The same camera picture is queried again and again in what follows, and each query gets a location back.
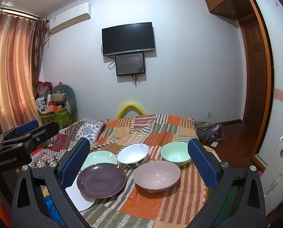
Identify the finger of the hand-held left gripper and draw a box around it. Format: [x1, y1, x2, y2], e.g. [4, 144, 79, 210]
[0, 119, 39, 145]
[0, 121, 60, 150]

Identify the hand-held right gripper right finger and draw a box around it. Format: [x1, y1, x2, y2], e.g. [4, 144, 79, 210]
[188, 138, 266, 228]

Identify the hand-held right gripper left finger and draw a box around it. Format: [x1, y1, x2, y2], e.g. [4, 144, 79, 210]
[12, 137, 92, 228]

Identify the light green plate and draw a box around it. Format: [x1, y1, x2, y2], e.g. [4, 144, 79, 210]
[80, 151, 118, 171]

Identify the green bowl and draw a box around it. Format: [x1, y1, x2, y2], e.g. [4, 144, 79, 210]
[160, 142, 192, 167]

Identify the purple plate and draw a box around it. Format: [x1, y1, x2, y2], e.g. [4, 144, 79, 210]
[76, 163, 127, 199]

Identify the white plate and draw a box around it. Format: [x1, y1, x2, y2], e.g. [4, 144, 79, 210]
[65, 182, 94, 212]

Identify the pink bowl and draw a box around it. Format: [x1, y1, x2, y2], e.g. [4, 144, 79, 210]
[133, 160, 181, 193]

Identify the white bowl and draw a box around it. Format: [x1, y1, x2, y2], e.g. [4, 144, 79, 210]
[117, 143, 150, 169]

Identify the green cardboard box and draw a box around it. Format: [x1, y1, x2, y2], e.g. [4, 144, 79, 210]
[41, 107, 77, 129]

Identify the dark bag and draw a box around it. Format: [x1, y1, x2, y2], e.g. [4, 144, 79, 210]
[195, 121, 225, 143]

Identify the grey plush toy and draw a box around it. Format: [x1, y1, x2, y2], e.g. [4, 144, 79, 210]
[52, 84, 78, 121]

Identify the red plastic bag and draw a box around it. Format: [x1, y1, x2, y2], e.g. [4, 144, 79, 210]
[36, 81, 53, 98]

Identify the colourful cartoon bed sheet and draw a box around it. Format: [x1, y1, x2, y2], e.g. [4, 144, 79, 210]
[41, 185, 241, 227]

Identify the striped patchwork blanket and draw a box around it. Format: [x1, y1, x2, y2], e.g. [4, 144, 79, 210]
[80, 114, 219, 228]

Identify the orange striped curtain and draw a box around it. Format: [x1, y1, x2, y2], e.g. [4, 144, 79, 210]
[0, 11, 39, 133]

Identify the white suitcase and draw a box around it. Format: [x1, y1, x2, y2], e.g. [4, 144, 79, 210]
[260, 133, 283, 216]

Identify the brown patterned curtain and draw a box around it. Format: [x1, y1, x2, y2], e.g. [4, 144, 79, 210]
[34, 16, 49, 83]

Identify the brown wooden door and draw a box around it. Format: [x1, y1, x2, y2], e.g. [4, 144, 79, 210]
[237, 14, 272, 152]

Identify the small black monitor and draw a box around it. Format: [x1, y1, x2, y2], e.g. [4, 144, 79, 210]
[115, 53, 146, 76]

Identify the white air conditioner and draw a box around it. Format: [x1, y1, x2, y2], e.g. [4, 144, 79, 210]
[47, 2, 91, 34]

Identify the white pink-heart sliding door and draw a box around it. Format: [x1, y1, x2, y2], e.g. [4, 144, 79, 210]
[248, 0, 283, 171]

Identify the black wall television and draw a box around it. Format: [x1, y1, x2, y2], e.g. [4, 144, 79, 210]
[102, 22, 155, 57]

